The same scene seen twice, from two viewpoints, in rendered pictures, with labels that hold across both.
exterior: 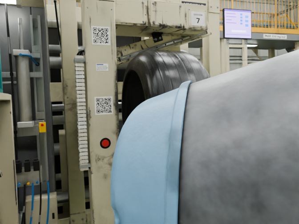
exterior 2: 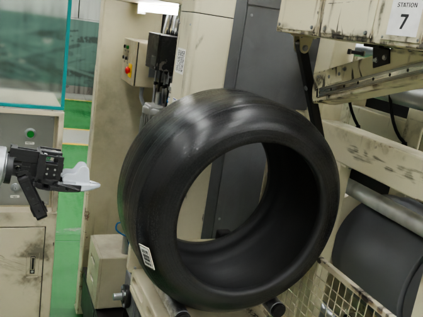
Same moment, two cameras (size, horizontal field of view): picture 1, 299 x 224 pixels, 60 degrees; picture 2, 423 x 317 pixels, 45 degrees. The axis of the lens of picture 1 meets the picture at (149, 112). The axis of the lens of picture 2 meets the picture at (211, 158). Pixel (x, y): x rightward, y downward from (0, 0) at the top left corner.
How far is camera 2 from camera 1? 1.80 m
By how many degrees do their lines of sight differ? 85
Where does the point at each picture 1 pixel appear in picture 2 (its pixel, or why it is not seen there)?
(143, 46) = (355, 73)
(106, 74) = not seen: hidden behind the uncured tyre
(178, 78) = (141, 141)
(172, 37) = (410, 58)
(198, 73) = (157, 143)
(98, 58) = (175, 90)
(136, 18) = (305, 21)
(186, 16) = (383, 11)
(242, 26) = not seen: outside the picture
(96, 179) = not seen: hidden behind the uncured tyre
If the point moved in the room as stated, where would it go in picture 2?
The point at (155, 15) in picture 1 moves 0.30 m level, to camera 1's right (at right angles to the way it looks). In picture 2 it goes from (329, 13) to (370, 10)
